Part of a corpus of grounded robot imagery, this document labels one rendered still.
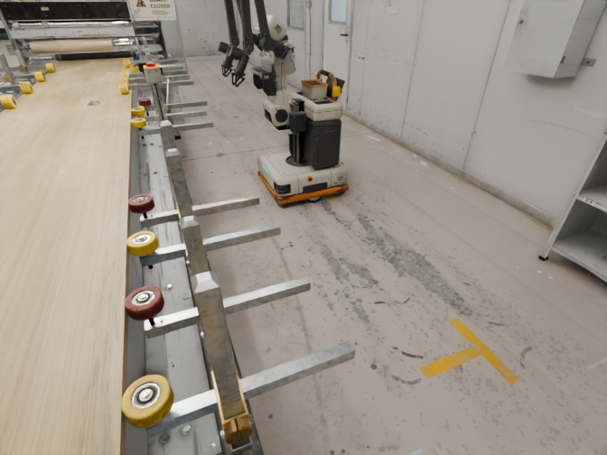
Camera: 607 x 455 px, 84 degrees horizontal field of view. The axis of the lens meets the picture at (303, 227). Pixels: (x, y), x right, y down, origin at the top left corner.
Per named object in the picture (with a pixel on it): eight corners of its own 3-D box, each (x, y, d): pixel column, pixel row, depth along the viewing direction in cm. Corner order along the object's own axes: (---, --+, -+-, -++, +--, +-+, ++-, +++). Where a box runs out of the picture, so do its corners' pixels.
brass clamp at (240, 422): (239, 375, 74) (237, 361, 71) (256, 436, 64) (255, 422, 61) (211, 385, 72) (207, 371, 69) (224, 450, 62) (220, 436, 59)
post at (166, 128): (197, 243, 131) (170, 118, 104) (199, 248, 129) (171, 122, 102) (188, 246, 130) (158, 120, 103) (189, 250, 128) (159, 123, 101)
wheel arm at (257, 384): (347, 349, 79) (349, 338, 77) (354, 361, 77) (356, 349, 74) (150, 422, 66) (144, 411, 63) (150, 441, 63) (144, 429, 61)
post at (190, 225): (226, 356, 96) (196, 212, 69) (228, 366, 93) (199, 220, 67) (213, 360, 95) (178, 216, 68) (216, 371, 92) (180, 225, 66)
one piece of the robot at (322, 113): (314, 156, 339) (316, 65, 292) (340, 179, 297) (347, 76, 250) (283, 162, 328) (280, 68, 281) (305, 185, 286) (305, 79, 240)
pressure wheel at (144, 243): (135, 279, 99) (124, 247, 92) (137, 262, 105) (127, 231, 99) (164, 273, 101) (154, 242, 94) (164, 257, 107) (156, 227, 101)
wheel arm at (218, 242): (277, 231, 117) (277, 221, 114) (281, 236, 114) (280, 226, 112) (142, 262, 103) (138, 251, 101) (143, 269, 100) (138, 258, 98)
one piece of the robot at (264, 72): (270, 88, 273) (268, 58, 261) (282, 95, 252) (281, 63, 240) (251, 89, 268) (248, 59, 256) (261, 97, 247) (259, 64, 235)
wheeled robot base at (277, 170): (319, 166, 352) (320, 143, 338) (349, 192, 304) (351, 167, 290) (256, 177, 330) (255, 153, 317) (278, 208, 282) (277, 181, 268)
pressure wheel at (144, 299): (145, 348, 79) (131, 314, 73) (132, 328, 84) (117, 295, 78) (177, 329, 84) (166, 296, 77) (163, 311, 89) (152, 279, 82)
